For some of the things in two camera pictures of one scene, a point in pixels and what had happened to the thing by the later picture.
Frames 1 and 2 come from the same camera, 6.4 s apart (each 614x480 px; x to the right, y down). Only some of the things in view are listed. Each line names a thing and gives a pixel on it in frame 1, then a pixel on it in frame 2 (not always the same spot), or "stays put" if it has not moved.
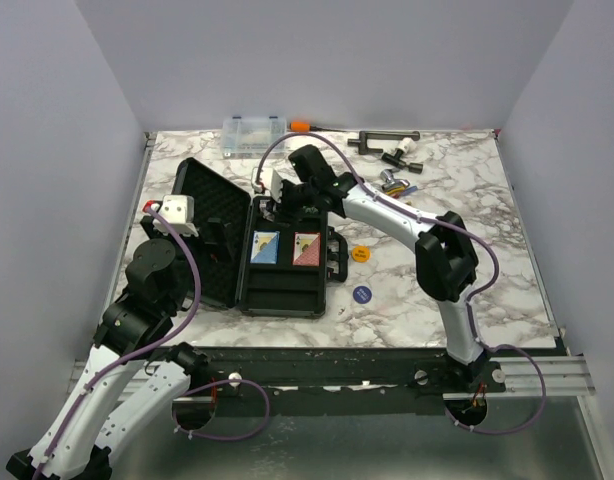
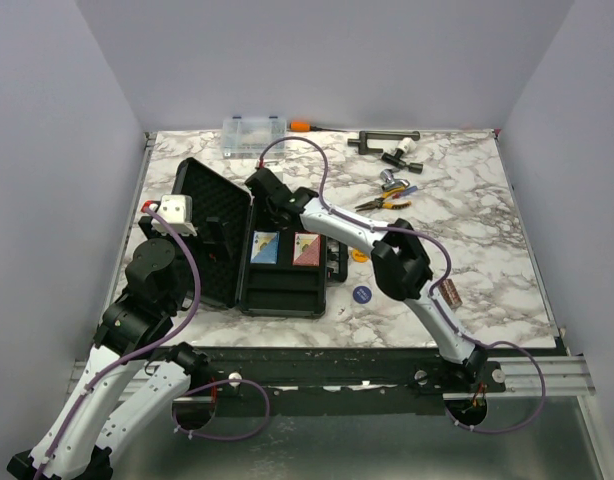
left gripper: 217,248 stays put
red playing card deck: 306,248 stays put
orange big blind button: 360,254 stays put
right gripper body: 295,200 → 268,214
